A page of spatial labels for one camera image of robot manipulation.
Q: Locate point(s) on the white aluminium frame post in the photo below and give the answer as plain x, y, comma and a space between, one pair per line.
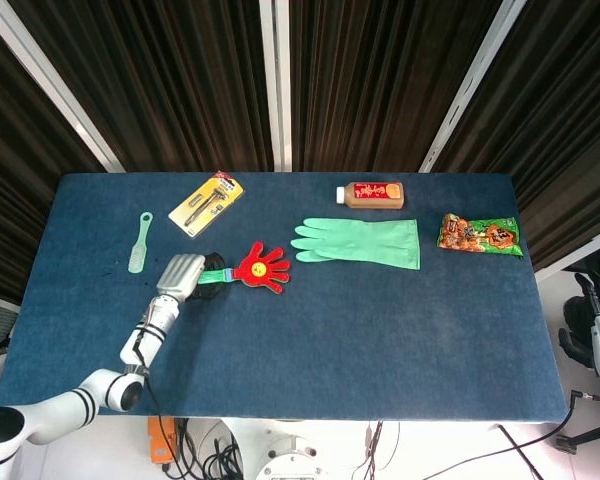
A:
277, 85
467, 90
55, 85

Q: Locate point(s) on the yellow carded razor pack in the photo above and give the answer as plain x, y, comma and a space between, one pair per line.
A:
207, 204

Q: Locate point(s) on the green rubber glove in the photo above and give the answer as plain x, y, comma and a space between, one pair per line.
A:
370, 242

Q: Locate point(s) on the brown drink bottle red label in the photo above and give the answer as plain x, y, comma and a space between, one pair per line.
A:
372, 196

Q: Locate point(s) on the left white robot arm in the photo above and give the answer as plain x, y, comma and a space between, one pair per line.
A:
60, 412

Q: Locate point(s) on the orange green snack bag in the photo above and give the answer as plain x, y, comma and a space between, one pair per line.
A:
480, 235

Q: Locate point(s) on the black plug connector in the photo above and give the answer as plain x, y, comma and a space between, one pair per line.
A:
566, 444

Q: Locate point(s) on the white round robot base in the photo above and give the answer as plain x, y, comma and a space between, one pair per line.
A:
287, 460

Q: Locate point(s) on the red hand clapper toy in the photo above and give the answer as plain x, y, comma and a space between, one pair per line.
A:
260, 270

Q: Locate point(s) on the orange box under table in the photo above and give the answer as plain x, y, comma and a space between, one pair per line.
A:
161, 442

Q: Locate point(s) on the dark brown pleated curtain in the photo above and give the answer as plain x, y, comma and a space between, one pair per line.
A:
180, 75

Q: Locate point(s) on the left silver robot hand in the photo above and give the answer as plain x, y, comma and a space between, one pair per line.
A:
180, 277

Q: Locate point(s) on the light green foot file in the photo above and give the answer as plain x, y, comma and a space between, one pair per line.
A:
139, 250

